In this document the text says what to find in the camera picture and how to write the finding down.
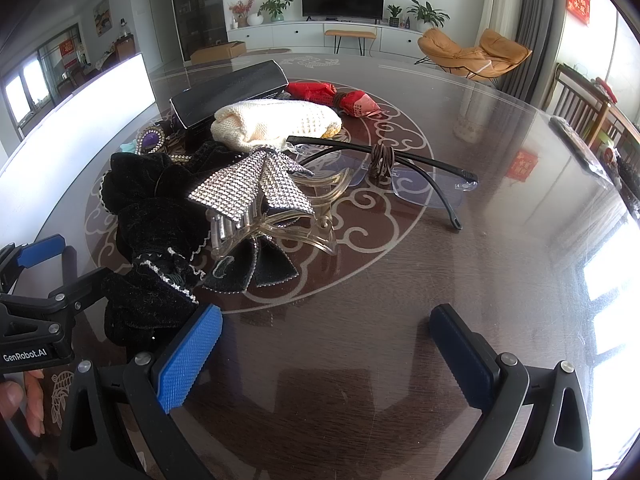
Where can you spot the person's left hand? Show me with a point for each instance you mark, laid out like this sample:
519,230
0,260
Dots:
12,400

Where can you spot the round tan floor mat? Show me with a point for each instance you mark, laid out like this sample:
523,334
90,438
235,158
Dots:
270,51

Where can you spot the dark glass display cabinet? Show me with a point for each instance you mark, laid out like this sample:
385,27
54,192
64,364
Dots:
197,5

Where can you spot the round white vase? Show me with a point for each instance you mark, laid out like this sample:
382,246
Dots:
254,19

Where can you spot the wooden chair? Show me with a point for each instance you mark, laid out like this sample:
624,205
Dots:
597,110

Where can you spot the black frame eyeglasses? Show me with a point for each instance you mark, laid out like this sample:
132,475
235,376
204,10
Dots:
465,176

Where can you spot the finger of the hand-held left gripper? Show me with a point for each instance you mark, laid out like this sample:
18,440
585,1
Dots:
82,292
40,252

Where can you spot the bushy green potted plant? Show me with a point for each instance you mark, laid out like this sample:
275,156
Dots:
272,7

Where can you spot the white sheer curtain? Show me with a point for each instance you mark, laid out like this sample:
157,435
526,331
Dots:
500,0

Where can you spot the cream knitted cloth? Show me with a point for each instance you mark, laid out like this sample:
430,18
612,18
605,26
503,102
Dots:
270,122

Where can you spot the wooden side cabinet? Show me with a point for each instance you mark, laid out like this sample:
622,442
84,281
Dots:
125,46

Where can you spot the orange lounge chair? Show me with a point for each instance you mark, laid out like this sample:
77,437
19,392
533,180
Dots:
450,50

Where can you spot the red packet with pink end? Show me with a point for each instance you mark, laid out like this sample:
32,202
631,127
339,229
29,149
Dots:
355,102

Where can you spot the purple and teal toy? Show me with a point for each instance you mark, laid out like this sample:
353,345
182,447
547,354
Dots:
150,140

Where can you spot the framed wall painting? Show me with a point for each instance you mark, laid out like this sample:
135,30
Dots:
101,15

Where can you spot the black velvet scrunchie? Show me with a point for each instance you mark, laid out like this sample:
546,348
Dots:
145,220

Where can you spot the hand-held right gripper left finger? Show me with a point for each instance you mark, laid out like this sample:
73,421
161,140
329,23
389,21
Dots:
187,355

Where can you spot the wooden bench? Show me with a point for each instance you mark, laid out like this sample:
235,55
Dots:
350,34

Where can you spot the small potted plant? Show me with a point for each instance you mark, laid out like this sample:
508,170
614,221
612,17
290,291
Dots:
394,14

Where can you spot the large leafy potted plant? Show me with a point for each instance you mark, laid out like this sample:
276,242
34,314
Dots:
425,12

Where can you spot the rhinestone bow hair claw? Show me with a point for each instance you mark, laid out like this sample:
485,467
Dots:
250,185

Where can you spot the brown cardboard box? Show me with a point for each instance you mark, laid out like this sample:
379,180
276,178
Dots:
217,52

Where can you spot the red wall decoration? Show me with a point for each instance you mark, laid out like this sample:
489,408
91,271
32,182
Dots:
578,2

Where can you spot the black rectangular box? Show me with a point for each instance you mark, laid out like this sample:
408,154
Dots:
225,92

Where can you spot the dark patterned glass desktop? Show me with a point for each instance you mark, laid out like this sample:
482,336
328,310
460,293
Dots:
375,270

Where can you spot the red flowers in vase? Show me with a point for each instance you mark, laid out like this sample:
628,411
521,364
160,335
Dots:
242,10

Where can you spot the grey curtain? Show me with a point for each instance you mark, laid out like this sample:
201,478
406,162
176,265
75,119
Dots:
537,20

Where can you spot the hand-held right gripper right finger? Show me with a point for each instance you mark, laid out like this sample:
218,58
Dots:
465,355

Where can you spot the large white cardboard box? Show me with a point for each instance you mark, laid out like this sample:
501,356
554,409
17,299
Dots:
75,135

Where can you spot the white television cabinet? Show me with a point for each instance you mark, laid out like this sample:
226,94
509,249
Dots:
280,35

